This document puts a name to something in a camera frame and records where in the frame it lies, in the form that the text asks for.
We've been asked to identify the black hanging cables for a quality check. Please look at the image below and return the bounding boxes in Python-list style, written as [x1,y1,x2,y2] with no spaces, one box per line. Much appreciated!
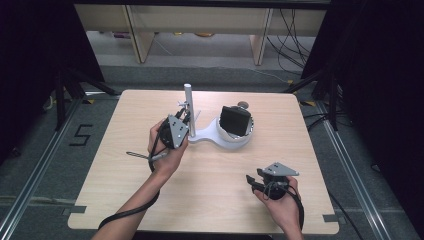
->
[266,8,316,76]

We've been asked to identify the person's right hand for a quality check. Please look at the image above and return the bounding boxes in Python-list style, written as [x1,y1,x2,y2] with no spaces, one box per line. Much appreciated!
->
[253,176,303,234]

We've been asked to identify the white key stand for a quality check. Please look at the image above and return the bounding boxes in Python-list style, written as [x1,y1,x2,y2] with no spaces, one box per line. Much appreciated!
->
[183,83,254,150]

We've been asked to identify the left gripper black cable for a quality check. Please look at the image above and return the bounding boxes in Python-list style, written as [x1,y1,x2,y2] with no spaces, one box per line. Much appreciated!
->
[98,126,168,231]

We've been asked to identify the white bowl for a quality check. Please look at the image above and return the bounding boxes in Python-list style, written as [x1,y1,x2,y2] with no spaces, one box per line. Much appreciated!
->
[216,105,255,145]

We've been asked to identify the black curtain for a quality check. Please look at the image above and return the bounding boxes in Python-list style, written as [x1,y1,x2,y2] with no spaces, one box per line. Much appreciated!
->
[0,0,106,166]
[301,0,424,231]

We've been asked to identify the person's left hand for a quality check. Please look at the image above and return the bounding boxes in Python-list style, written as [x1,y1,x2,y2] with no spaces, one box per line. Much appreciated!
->
[147,119,189,179]

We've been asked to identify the grey cable plug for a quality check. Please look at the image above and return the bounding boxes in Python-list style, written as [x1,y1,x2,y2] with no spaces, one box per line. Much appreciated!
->
[125,150,169,163]

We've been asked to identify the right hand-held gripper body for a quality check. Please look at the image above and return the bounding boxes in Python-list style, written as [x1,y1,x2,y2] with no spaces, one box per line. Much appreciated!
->
[256,162,300,201]

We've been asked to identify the light wooden desk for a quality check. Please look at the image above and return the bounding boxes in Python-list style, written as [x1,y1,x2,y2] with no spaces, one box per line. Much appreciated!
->
[73,3,328,66]

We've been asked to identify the black tripod stand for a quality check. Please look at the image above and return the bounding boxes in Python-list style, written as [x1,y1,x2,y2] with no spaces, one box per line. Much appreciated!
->
[283,68,346,132]
[53,68,122,132]

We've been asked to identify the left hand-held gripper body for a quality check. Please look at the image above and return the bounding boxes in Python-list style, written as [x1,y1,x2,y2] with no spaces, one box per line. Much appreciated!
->
[159,114,192,150]

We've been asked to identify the black zip wallet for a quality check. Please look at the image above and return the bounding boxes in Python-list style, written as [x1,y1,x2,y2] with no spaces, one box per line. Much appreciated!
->
[219,105,253,137]

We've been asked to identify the aluminium floor rail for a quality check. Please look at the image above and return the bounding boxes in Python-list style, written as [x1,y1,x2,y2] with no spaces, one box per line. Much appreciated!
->
[0,98,84,240]
[314,101,392,240]

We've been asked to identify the black floor cable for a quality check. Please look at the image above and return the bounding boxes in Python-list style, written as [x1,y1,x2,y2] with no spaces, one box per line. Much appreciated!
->
[328,191,366,240]

